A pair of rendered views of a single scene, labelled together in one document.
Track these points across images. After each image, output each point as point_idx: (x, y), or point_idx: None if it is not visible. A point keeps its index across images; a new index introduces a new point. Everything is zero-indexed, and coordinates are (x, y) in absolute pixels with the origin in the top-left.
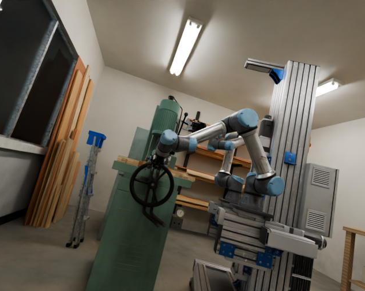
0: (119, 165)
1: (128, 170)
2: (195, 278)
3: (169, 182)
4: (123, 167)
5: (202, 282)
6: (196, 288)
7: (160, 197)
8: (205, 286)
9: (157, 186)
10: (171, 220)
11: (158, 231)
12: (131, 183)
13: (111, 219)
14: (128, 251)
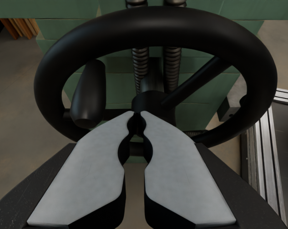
0: None
1: (41, 7)
2: (252, 136)
3: (232, 15)
4: (13, 0)
5: (266, 156)
6: (253, 165)
7: (192, 67)
8: (271, 168)
9: (176, 85)
10: (223, 107)
11: (190, 121)
12: (60, 132)
13: None
14: (140, 141)
